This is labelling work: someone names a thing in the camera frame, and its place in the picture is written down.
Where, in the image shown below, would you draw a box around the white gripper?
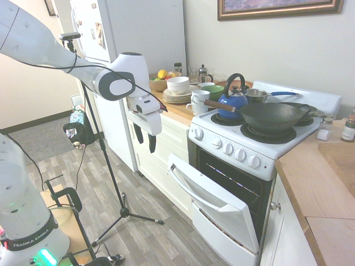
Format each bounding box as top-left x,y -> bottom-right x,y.
127,110 -> 163,154

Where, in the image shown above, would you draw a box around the white oven door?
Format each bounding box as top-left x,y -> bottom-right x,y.
166,152 -> 261,254

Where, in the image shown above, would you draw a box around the white drawer cabinet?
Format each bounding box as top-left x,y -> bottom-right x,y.
125,104 -> 195,220

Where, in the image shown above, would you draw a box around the stack of cream plates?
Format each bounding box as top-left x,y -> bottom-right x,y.
161,85 -> 199,105

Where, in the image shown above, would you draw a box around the wooden fruit bowl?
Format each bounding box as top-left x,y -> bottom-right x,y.
148,72 -> 182,93

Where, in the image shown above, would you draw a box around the white ceramic mug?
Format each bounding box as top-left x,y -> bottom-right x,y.
190,89 -> 211,105
186,100 -> 210,116

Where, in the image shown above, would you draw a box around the stacked white bowls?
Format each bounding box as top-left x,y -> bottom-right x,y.
166,76 -> 191,95

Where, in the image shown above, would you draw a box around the black patterned bag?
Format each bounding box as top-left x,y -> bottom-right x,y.
62,121 -> 97,150

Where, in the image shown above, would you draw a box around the white bin with colourful bags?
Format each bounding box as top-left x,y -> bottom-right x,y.
70,94 -> 85,124

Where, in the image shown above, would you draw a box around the green ceramic bowl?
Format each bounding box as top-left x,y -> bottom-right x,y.
200,84 -> 225,102

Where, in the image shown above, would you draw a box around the glass french press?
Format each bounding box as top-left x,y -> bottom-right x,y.
197,64 -> 214,84

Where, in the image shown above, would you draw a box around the black table clamp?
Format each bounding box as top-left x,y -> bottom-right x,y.
43,179 -> 83,212

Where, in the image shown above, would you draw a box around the white refrigerator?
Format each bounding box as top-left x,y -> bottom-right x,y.
69,0 -> 188,173

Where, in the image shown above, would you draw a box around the photo collage fridge magnet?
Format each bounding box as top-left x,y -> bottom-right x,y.
94,22 -> 107,51

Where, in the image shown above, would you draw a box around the round brown wooden board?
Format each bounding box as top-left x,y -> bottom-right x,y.
214,80 -> 254,90

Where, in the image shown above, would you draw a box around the white stove bottom drawer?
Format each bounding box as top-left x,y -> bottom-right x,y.
190,201 -> 261,266

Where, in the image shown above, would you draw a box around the white electric stove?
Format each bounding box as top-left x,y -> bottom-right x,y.
187,80 -> 343,266

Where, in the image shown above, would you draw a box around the white cabinet under counter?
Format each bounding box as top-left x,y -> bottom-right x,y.
258,173 -> 320,266

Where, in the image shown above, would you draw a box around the glass salt shaker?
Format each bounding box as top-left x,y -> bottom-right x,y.
316,117 -> 334,141

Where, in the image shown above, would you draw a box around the gold framed painting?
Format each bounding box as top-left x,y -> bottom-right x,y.
217,0 -> 345,22

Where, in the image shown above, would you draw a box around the wooden cutting board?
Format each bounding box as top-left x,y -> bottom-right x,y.
317,141 -> 355,199

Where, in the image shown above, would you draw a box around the spice jar green label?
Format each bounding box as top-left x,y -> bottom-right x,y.
340,114 -> 355,143

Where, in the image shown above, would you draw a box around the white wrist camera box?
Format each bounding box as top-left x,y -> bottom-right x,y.
135,95 -> 169,115

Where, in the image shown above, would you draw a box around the black camera tripod stand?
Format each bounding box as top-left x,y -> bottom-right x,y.
64,38 -> 166,248

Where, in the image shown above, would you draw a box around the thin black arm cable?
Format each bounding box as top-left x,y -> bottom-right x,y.
26,48 -> 169,112

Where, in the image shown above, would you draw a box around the blue kettle black handle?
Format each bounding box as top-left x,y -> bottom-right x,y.
216,73 -> 249,121

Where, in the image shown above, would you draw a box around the steel saucepan blue handle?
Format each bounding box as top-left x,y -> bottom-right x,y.
245,88 -> 302,104

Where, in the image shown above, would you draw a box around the dark wok wooden handle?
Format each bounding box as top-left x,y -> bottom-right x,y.
203,99 -> 312,134

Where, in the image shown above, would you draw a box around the black stereo camera bar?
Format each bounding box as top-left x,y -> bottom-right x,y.
58,32 -> 82,41

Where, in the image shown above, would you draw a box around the dark framed wall picture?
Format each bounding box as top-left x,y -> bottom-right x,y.
44,0 -> 58,17

